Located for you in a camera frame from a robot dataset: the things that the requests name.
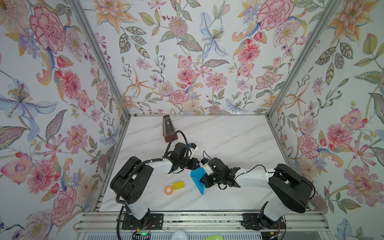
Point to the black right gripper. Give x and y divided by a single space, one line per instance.
206 181

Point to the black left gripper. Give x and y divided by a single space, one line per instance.
193 161

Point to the blue square paper sheet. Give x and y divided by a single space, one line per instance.
196 176

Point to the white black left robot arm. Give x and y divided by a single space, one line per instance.
131 180

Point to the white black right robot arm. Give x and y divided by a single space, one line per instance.
292 192

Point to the yellow block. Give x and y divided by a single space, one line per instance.
178 185

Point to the brown wooden metronome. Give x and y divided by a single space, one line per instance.
168 128

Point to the orange tape roll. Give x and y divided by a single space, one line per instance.
169 190

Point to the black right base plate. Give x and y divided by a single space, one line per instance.
256 222

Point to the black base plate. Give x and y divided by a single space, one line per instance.
256 222
150 222

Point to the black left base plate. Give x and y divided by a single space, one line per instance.
150 222

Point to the aluminium front rail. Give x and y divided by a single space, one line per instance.
203 222

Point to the left back aluminium corner post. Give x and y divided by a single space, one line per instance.
94 44

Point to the aluminium corner post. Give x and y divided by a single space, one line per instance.
320 26
94 44

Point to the right back aluminium corner post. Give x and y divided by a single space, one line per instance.
320 26

